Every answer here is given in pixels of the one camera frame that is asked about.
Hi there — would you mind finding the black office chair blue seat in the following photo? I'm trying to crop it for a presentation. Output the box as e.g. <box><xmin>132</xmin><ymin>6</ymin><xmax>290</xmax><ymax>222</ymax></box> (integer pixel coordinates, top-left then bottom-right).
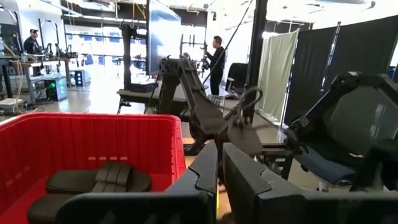
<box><xmin>284</xmin><ymin>72</ymin><xmax>398</xmax><ymax>194</ymax></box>

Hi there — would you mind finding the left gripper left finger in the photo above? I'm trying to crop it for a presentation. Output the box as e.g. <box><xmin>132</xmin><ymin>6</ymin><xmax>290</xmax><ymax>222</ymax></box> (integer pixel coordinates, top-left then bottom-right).
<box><xmin>55</xmin><ymin>142</ymin><xmax>218</xmax><ymax>224</ymax></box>

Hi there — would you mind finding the black structural pillar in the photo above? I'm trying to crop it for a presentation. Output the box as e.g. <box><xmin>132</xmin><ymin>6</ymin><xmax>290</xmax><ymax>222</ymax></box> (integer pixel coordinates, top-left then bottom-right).
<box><xmin>246</xmin><ymin>0</ymin><xmax>269</xmax><ymax>126</ymax></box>

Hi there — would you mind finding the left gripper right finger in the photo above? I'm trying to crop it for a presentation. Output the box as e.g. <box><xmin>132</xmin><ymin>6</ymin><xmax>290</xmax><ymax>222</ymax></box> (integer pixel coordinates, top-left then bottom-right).
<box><xmin>222</xmin><ymin>142</ymin><xmax>398</xmax><ymax>224</ymax></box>

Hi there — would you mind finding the large dark display screen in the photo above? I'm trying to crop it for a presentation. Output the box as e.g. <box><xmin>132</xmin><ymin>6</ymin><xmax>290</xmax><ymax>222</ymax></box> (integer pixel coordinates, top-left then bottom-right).
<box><xmin>146</xmin><ymin>0</ymin><xmax>183</xmax><ymax>77</ymax></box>

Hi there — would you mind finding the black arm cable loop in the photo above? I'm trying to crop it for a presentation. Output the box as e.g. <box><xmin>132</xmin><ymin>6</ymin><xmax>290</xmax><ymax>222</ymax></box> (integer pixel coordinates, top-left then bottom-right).
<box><xmin>235</xmin><ymin>86</ymin><xmax>264</xmax><ymax>127</ymax></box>

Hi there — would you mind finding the black fabric partition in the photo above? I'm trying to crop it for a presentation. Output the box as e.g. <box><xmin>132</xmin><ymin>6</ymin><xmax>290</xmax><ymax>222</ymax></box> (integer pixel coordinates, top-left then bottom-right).
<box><xmin>284</xmin><ymin>14</ymin><xmax>398</xmax><ymax>126</ymax></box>

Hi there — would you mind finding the black table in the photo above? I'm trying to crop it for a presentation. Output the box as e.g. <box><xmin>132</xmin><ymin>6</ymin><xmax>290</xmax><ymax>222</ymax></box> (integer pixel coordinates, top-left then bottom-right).
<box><xmin>116</xmin><ymin>81</ymin><xmax>191</xmax><ymax>116</ymax></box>

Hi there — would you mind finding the computer tower green light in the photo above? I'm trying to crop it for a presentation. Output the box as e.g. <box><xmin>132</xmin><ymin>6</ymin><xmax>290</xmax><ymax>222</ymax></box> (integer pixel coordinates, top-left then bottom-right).
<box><xmin>44</xmin><ymin>75</ymin><xmax>68</xmax><ymax>102</ymax></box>

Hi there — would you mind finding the black banded slide sandal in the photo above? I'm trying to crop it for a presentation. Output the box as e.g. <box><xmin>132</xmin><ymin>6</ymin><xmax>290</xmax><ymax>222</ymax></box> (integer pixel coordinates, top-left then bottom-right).
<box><xmin>45</xmin><ymin>159</ymin><xmax>153</xmax><ymax>195</ymax></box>
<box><xmin>27</xmin><ymin>192</ymin><xmax>98</xmax><ymax>224</ymax></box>

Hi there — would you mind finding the pale green curtain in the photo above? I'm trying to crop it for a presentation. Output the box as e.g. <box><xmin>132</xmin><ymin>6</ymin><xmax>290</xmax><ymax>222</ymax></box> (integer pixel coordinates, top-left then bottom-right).
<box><xmin>255</xmin><ymin>28</ymin><xmax>300</xmax><ymax>123</ymax></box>

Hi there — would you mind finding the person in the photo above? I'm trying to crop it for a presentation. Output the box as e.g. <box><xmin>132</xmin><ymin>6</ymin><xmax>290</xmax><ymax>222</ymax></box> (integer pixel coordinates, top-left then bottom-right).
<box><xmin>205</xmin><ymin>35</ymin><xmax>227</xmax><ymax>96</ymax></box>
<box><xmin>22</xmin><ymin>28</ymin><xmax>42</xmax><ymax>57</ymax></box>

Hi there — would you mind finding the cluttered workbench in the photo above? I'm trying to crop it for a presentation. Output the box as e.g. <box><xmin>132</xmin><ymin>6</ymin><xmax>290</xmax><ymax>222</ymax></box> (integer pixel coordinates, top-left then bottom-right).
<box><xmin>0</xmin><ymin>54</ymin><xmax>73</xmax><ymax>105</ymax></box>

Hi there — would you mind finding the black upright post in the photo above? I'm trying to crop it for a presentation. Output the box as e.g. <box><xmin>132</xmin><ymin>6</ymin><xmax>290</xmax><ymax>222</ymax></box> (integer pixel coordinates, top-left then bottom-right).
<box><xmin>121</xmin><ymin>24</ymin><xmax>133</xmax><ymax>91</ymax></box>

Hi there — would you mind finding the red plastic bin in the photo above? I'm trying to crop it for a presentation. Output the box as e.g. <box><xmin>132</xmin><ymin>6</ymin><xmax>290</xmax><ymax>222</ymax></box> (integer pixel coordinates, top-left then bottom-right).
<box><xmin>0</xmin><ymin>111</ymin><xmax>188</xmax><ymax>224</ymax></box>

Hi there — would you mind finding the thin black slanted pole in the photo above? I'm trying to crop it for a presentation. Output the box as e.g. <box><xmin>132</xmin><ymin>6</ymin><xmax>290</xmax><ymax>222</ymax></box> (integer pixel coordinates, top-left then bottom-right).
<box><xmin>201</xmin><ymin>0</ymin><xmax>254</xmax><ymax>86</ymax></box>

